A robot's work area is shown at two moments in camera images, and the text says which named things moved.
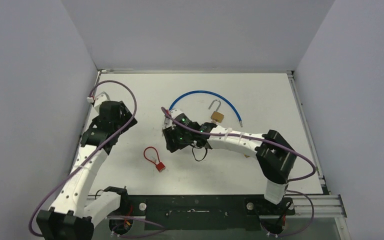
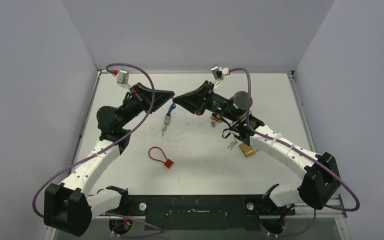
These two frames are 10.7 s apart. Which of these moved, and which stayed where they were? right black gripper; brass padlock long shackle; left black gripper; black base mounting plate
Moved: right black gripper; left black gripper
Stayed: brass padlock long shackle; black base mounting plate
